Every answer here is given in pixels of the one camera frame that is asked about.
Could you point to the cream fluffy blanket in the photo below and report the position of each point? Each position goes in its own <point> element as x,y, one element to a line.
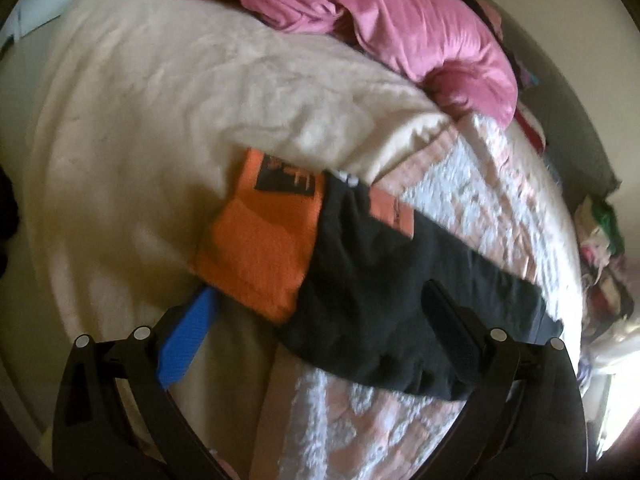
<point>165,125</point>

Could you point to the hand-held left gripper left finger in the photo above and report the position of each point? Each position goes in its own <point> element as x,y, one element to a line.
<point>187,340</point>

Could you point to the striped multicoloured cloth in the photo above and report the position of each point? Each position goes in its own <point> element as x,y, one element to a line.
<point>530,78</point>

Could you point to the white cabinet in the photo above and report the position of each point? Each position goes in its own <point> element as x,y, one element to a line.
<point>30,5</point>

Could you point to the pink blanket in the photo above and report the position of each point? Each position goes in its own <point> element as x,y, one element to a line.
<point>400,15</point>

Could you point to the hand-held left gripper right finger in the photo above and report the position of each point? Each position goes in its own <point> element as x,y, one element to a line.
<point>452,332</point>

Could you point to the peach floral quilt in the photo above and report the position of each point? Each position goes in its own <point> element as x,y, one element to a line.
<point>480,195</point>

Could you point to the black garment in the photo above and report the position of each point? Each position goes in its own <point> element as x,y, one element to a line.
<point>365,290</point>

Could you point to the dark cloth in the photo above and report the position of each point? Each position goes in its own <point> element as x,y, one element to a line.
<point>7,220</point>

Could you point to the pile of folded clothes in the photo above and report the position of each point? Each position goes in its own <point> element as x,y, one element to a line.
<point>602,250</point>

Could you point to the orange cloth with black print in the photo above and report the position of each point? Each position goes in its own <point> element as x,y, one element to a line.
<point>255,245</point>

